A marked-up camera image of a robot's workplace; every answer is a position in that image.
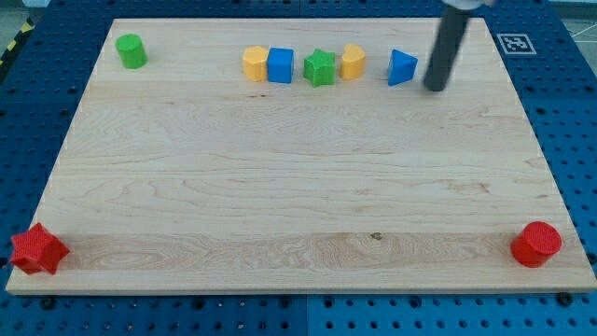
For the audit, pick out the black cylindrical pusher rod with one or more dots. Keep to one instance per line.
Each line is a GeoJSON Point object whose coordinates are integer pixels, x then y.
{"type": "Point", "coordinates": [450, 33]}

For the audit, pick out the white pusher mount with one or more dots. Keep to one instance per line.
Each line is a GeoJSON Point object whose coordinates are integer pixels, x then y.
{"type": "Point", "coordinates": [468, 4]}

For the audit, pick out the blue triangle block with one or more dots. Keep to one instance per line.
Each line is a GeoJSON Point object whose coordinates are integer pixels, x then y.
{"type": "Point", "coordinates": [401, 67]}

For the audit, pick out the yellow heart block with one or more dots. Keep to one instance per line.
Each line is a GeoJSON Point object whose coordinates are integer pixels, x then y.
{"type": "Point", "coordinates": [353, 62]}

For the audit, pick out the white fiducial marker tag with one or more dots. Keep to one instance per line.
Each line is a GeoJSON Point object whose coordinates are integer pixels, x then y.
{"type": "Point", "coordinates": [516, 44]}

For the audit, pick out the green star block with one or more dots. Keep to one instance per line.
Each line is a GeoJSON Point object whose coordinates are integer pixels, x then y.
{"type": "Point", "coordinates": [320, 68]}

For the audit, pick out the blue cube block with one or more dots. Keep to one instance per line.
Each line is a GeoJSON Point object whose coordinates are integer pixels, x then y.
{"type": "Point", "coordinates": [280, 65]}

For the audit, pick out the yellow hexagon block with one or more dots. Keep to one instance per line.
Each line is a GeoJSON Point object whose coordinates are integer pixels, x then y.
{"type": "Point", "coordinates": [255, 63]}

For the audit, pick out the red cylinder block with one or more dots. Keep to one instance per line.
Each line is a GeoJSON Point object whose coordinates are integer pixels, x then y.
{"type": "Point", "coordinates": [536, 244]}

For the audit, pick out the wooden board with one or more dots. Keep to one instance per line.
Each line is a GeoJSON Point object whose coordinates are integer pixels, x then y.
{"type": "Point", "coordinates": [185, 177]}

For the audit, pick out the green cylinder block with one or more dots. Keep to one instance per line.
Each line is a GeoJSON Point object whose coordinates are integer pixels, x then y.
{"type": "Point", "coordinates": [131, 51]}

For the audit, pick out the red star block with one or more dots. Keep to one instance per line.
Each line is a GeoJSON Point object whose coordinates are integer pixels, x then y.
{"type": "Point", "coordinates": [37, 250]}

